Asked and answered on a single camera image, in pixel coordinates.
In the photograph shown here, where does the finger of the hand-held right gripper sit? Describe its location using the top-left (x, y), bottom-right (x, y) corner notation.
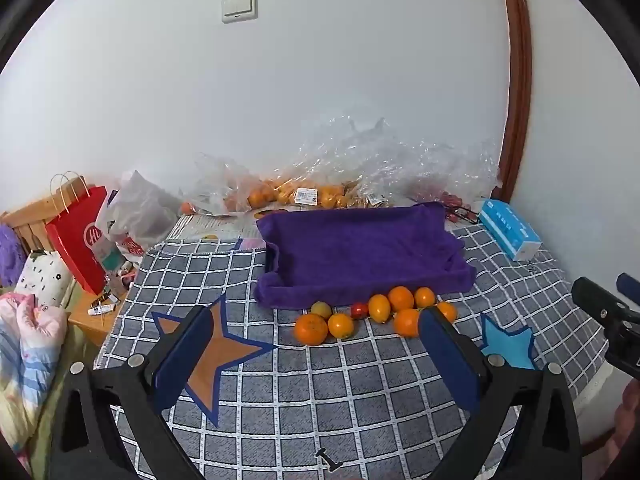
top-left (616, 273), bottom-right (640, 307)
top-left (571, 276), bottom-right (632, 322)

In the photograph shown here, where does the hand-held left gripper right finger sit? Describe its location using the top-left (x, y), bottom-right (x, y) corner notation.
top-left (417, 304), bottom-right (583, 480)

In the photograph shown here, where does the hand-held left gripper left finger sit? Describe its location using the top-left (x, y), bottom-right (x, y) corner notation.
top-left (47, 304), bottom-right (221, 480)

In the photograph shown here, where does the large orange mandarin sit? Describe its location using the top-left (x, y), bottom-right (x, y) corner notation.
top-left (293, 312), bottom-right (329, 346)

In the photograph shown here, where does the purple towel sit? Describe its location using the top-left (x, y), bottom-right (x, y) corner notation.
top-left (254, 201), bottom-right (477, 310)

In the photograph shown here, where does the person's right hand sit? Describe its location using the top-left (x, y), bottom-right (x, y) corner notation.
top-left (613, 378), bottom-right (640, 467)

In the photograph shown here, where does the wooden bedside table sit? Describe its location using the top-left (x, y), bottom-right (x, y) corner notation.
top-left (67, 275), bottom-right (132, 348)

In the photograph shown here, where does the grey checked star blanket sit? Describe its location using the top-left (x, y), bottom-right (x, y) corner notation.
top-left (92, 222), bottom-right (613, 480)

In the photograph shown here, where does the blue tissue pack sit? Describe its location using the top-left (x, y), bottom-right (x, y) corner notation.
top-left (477, 199), bottom-right (543, 262)

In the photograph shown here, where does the green bed sheet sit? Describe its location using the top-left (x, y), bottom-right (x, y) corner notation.
top-left (27, 280), bottom-right (108, 480)

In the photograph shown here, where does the printed paper sheet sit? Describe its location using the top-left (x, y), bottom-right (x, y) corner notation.
top-left (172, 207), bottom-right (281, 242)

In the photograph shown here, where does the white plastic bag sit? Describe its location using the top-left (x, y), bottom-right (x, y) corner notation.
top-left (95, 170), bottom-right (183, 258)

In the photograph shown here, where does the red paper bag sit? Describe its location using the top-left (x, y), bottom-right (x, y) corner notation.
top-left (45, 172), bottom-right (111, 296)

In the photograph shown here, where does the white printed pillow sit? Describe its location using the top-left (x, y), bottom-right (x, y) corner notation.
top-left (15, 250), bottom-right (76, 308)

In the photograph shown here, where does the clear plastic bag of mandarins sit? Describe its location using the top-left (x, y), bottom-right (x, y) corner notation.
top-left (270, 115), bottom-right (401, 211)
top-left (190, 152), bottom-right (281, 216)

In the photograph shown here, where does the crumpled clear plastic bag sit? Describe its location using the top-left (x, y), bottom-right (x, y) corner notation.
top-left (360, 135), bottom-right (501, 211)

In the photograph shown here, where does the purple plush cloth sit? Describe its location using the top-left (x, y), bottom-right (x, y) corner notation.
top-left (0, 224), bottom-right (27, 288)

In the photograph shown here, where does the brown wooden door frame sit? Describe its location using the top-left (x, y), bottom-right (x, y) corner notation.
top-left (495, 0), bottom-right (533, 201)

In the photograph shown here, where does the white light switch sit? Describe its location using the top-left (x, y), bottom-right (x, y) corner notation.
top-left (221, 0), bottom-right (259, 23)

